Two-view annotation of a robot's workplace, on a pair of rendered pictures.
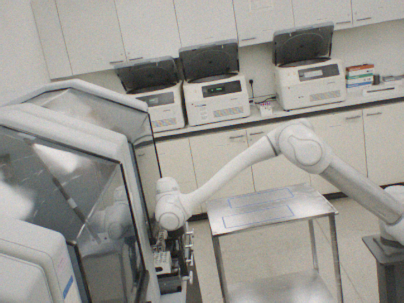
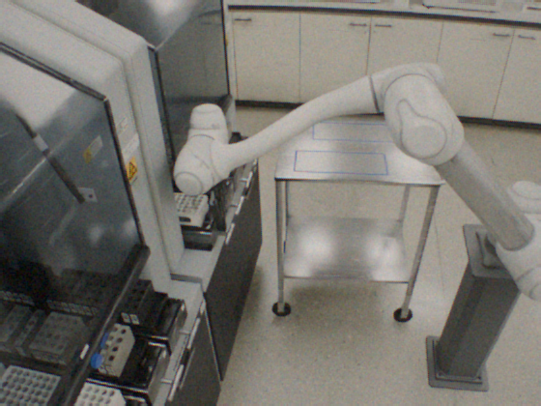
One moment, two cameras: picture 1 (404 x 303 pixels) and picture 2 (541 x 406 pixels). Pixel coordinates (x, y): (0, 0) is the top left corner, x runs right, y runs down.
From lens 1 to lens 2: 0.79 m
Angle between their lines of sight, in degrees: 24
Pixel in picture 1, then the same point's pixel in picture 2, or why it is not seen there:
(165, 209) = (185, 167)
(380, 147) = (520, 77)
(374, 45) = not seen: outside the picture
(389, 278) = (476, 287)
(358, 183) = (483, 191)
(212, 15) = not seen: outside the picture
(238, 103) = not seen: outside the picture
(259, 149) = (353, 97)
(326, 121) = (469, 31)
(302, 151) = (414, 134)
